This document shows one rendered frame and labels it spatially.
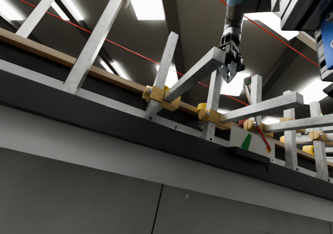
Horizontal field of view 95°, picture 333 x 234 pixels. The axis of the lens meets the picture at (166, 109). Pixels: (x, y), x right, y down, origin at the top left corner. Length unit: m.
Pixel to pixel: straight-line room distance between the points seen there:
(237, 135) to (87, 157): 0.56
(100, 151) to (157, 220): 0.43
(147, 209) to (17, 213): 0.44
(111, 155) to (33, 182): 0.33
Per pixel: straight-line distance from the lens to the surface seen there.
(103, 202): 0.74
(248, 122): 0.81
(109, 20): 0.68
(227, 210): 0.99
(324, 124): 0.74
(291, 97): 0.50
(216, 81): 0.72
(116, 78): 0.74
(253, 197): 0.80
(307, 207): 1.09
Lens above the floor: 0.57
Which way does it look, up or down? 20 degrees up
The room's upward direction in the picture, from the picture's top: 15 degrees clockwise
